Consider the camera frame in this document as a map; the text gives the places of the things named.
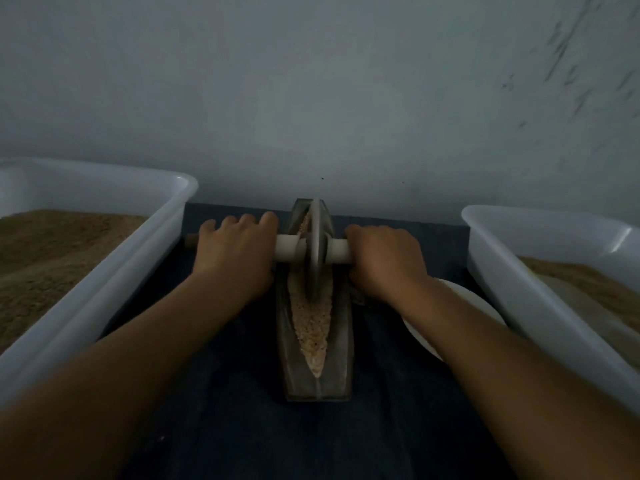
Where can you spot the person's left forearm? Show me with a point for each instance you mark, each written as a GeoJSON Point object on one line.
{"type": "Point", "coordinates": [95, 400]}

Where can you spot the white round plate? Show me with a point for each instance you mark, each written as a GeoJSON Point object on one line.
{"type": "Point", "coordinates": [465, 295]}

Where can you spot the large brown grain heap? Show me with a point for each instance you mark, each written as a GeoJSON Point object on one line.
{"type": "Point", "coordinates": [585, 285]}
{"type": "Point", "coordinates": [45, 275]}

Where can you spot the white plastic tub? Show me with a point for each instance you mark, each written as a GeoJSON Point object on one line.
{"type": "Point", "coordinates": [130, 270]}
{"type": "Point", "coordinates": [540, 320]}

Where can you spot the person's right forearm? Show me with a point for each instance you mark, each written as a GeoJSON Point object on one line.
{"type": "Point", "coordinates": [520, 400]}

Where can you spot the dark blue table cloth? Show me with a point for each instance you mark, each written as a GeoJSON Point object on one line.
{"type": "Point", "coordinates": [240, 440]}

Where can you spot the person's right hand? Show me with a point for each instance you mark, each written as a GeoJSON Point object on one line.
{"type": "Point", "coordinates": [385, 263]}

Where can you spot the boat-shaped metal grinding trough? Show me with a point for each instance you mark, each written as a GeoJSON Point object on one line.
{"type": "Point", "coordinates": [320, 383]}

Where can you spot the person's left hand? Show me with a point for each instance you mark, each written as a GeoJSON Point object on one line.
{"type": "Point", "coordinates": [235, 253]}

